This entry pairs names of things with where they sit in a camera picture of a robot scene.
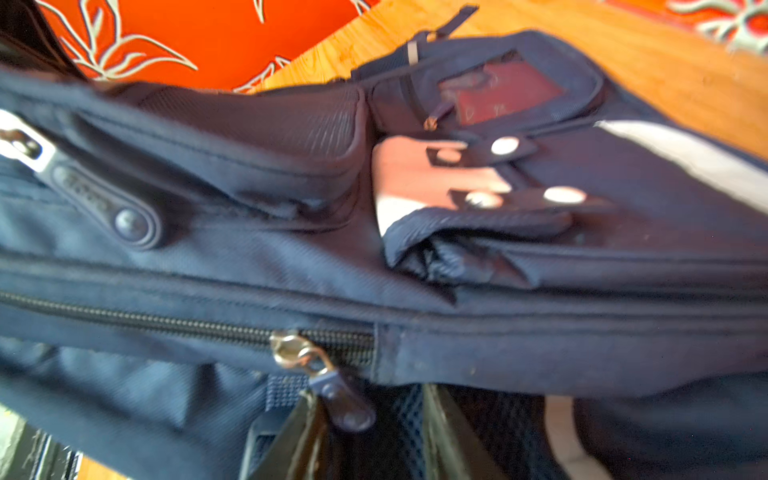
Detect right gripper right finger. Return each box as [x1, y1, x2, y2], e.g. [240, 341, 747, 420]
[422, 384, 507, 479]

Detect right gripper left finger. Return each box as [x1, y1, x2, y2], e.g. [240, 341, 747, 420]
[245, 391, 330, 479]

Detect navy blue student backpack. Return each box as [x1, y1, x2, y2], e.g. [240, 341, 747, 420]
[1, 1, 767, 479]

